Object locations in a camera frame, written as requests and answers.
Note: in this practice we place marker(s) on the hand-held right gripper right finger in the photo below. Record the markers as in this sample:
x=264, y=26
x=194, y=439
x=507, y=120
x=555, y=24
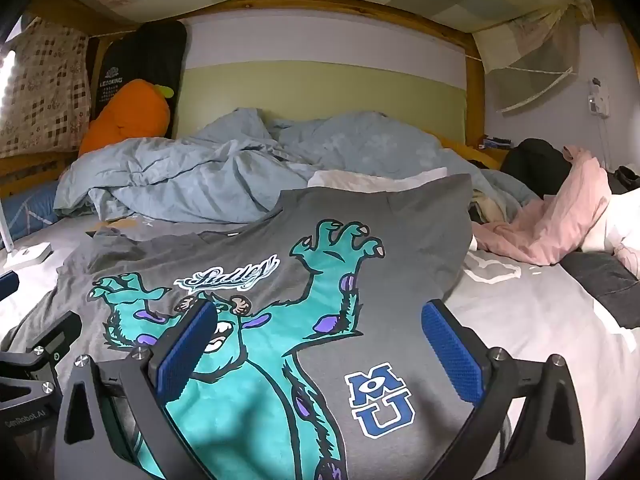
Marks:
x=450, y=355

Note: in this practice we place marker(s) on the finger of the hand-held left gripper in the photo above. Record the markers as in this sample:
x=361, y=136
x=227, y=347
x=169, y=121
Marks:
x=57, y=332
x=7, y=286

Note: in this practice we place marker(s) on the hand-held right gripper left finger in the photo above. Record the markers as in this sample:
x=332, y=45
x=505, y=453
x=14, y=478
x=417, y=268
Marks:
x=187, y=355

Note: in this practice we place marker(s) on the grey monster print t-shirt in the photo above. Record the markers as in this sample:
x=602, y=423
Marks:
x=300, y=240

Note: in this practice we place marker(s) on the blue patterned pillow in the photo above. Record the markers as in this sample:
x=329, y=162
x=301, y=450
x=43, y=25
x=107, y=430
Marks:
x=30, y=210

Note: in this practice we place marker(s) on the grey printed bed sheet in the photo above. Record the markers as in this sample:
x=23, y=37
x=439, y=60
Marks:
x=525, y=320

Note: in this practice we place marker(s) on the cream garment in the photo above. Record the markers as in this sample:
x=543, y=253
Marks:
x=487, y=207

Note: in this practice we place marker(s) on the pink garment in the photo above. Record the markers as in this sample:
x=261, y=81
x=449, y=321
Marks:
x=550, y=225

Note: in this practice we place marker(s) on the dark grey garment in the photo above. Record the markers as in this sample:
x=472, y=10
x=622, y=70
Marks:
x=605, y=280

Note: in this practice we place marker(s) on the light blue duvet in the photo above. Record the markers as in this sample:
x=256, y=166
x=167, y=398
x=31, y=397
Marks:
x=200, y=170

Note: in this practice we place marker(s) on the white folded cloth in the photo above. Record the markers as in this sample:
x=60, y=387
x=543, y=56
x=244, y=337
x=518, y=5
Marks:
x=350, y=180

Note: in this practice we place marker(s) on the brown checked curtain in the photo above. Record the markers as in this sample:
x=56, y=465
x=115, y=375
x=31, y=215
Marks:
x=45, y=85

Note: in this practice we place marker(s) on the black garment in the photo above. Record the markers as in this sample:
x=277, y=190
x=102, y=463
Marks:
x=530, y=165

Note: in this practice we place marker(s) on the orange carrot plush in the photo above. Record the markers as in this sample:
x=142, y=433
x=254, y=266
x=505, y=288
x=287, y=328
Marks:
x=130, y=115

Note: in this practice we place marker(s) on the white garment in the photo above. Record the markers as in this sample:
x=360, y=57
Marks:
x=620, y=220

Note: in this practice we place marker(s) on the dark cloth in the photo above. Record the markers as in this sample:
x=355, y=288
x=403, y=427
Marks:
x=625, y=177

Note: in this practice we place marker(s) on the black printed pillow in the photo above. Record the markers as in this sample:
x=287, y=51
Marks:
x=150, y=55

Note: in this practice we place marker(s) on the wooden bed frame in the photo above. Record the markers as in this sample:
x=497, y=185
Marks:
x=475, y=105

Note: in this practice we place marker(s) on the white wall-mounted device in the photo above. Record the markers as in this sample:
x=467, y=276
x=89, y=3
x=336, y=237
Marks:
x=597, y=97

